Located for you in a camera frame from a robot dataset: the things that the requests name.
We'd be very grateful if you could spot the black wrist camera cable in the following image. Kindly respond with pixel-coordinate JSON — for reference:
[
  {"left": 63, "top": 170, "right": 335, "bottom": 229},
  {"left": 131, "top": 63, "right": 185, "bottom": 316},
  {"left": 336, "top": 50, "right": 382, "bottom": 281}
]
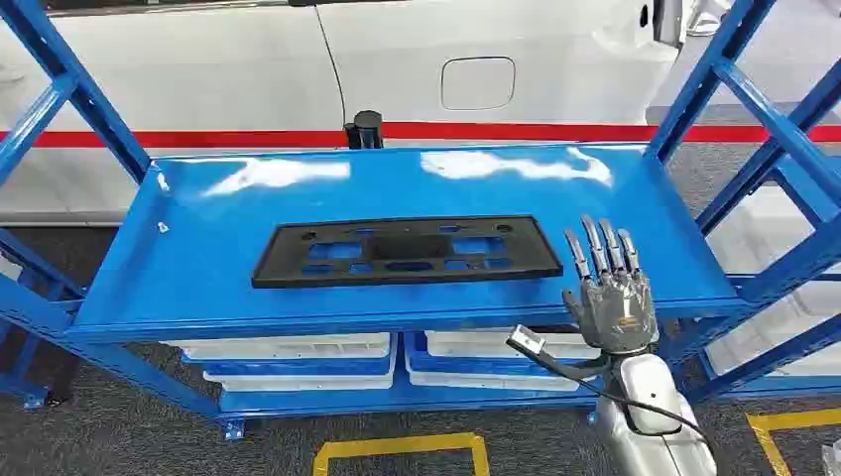
[{"left": 511, "top": 340, "right": 719, "bottom": 461}]

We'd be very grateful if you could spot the blue metal shelf rack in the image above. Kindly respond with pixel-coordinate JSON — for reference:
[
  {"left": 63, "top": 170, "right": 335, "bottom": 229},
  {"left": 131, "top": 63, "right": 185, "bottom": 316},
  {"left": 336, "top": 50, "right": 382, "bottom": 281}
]
[{"left": 0, "top": 0, "right": 841, "bottom": 442}]

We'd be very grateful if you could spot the white car body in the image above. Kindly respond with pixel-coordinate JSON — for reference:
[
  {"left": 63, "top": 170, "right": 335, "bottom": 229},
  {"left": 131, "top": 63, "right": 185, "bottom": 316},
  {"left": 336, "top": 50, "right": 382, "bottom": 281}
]
[{"left": 0, "top": 0, "right": 688, "bottom": 229}]

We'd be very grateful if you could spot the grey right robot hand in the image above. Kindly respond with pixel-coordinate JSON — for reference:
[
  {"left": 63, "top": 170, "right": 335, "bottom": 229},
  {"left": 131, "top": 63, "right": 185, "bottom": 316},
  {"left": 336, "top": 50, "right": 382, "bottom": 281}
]
[{"left": 561, "top": 214, "right": 661, "bottom": 357}]

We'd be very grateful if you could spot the black plastic mounting plate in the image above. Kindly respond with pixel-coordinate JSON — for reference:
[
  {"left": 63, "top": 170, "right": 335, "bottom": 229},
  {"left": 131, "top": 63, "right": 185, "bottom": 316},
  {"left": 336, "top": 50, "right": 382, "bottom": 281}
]
[{"left": 251, "top": 214, "right": 565, "bottom": 291}]

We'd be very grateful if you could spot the black cylindrical post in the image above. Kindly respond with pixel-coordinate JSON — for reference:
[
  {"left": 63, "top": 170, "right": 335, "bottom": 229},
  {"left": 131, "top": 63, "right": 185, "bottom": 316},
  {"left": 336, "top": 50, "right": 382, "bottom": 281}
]
[{"left": 343, "top": 109, "right": 386, "bottom": 151}]

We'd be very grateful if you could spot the white plastic tray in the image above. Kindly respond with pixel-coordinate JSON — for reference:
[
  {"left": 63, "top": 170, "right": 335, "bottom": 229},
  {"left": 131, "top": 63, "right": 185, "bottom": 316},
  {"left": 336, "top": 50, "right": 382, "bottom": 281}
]
[
  {"left": 160, "top": 332, "right": 393, "bottom": 362},
  {"left": 424, "top": 327, "right": 603, "bottom": 362},
  {"left": 201, "top": 336, "right": 400, "bottom": 394},
  {"left": 404, "top": 334, "right": 593, "bottom": 394}
]

